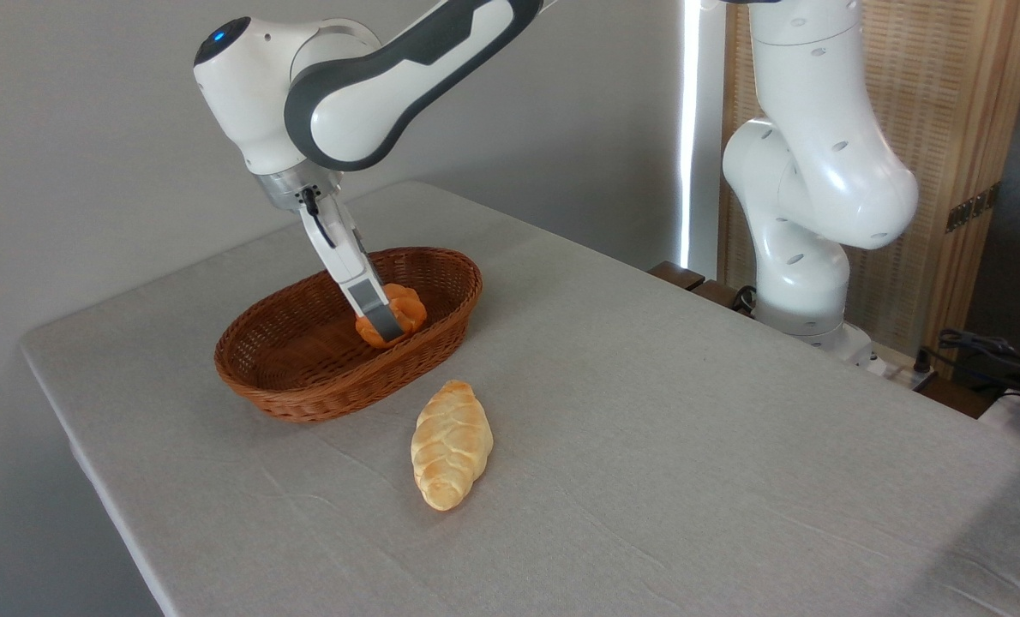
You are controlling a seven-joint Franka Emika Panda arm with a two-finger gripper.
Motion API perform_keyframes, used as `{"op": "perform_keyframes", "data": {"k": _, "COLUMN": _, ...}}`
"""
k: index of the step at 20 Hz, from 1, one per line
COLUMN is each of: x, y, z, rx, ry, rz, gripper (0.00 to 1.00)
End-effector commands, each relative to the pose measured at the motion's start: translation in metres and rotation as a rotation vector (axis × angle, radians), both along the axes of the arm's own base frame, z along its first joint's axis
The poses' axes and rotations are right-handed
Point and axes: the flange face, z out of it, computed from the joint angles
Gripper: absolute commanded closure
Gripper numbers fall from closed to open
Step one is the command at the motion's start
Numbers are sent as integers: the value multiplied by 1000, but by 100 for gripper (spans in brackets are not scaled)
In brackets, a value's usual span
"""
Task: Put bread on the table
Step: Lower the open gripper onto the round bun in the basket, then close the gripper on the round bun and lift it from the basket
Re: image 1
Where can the orange muffin bread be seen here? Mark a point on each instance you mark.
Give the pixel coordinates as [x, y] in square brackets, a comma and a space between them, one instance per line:
[409, 310]

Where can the white power strip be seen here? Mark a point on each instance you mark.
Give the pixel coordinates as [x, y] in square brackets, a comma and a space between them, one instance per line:
[904, 375]

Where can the grey tablecloth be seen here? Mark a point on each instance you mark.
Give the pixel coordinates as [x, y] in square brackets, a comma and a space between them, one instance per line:
[690, 446]

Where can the golden braided bread loaf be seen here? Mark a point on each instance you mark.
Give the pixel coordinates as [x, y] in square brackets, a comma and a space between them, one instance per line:
[452, 446]

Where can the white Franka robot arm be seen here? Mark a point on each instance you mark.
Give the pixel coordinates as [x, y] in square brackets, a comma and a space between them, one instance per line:
[347, 103]

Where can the dark brown wooden block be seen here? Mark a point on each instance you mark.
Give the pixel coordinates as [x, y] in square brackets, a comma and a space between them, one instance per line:
[677, 275]
[716, 293]

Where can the dark metal screen hinge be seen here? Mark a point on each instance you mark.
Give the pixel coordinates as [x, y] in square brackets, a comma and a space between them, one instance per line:
[973, 208]

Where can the brown oval wicker basket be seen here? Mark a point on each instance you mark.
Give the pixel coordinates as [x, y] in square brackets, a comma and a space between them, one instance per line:
[304, 360]

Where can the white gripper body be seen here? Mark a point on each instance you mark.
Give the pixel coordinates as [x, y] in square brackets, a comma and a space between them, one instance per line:
[332, 231]

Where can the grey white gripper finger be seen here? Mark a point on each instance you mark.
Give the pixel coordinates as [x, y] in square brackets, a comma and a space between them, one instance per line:
[374, 304]

